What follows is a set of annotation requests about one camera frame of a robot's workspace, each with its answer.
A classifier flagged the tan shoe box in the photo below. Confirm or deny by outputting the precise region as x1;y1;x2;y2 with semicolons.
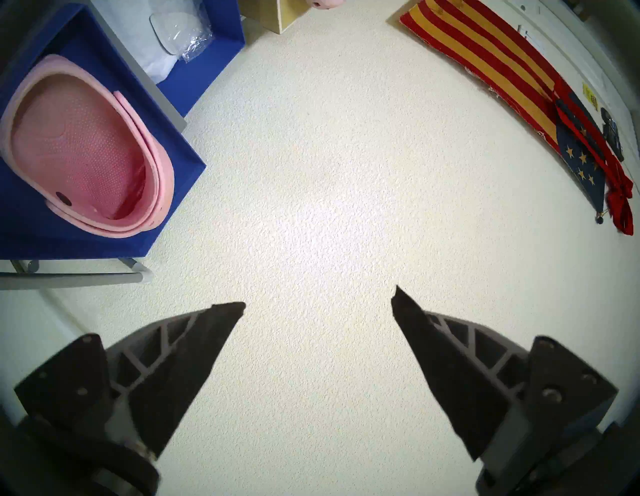
240;0;313;35

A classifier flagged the grey metal cart handle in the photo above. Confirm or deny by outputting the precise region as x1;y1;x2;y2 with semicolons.
0;257;153;291

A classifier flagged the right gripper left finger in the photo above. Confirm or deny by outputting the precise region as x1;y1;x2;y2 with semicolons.
14;301;247;458

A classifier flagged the clear plastic bag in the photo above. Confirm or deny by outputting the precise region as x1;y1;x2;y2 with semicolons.
150;10;213;63

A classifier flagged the blue shoe box lid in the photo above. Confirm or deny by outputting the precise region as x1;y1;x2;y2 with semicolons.
0;2;207;261

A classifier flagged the dark door handle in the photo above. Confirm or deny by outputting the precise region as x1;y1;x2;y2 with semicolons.
601;107;624;162

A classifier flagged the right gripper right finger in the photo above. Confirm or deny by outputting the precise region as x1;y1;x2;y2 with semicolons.
391;285;619;462

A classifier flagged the blue shoe box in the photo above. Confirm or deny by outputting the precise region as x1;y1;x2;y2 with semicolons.
92;0;247;118

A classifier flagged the red yellow striped flag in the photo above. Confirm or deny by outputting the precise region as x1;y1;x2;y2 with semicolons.
399;0;635;236

